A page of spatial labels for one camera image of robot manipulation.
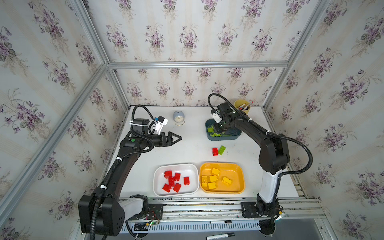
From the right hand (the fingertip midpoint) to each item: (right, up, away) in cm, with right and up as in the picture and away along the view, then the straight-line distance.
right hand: (215, 129), depth 93 cm
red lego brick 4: (-23, -31, -13) cm, 41 cm away
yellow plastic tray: (+2, -27, -11) cm, 29 cm away
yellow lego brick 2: (-3, -27, -11) cm, 29 cm away
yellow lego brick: (-1, -24, -9) cm, 25 cm away
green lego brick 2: (+2, -4, +10) cm, 11 cm away
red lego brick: (-29, -31, -13) cm, 44 cm away
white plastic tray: (-17, -23, -7) cm, 29 cm away
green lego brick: (-2, 0, +4) cm, 5 cm away
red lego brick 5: (-26, -28, -13) cm, 40 cm away
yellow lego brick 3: (+4, -28, -12) cm, 30 cm away
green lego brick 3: (+4, -14, +3) cm, 15 cm away
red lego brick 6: (-18, -28, -11) cm, 35 cm away
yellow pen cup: (+22, +17, +14) cm, 31 cm away
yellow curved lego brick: (-8, -28, -9) cm, 30 cm away
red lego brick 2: (-29, -25, -9) cm, 39 cm away
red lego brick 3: (-23, -27, -9) cm, 36 cm away
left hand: (-23, -3, -19) cm, 30 cm away
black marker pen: (-2, -47, -27) cm, 54 cm away
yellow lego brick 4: (-4, -30, -13) cm, 33 cm away
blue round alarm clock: (-25, +8, +12) cm, 29 cm away
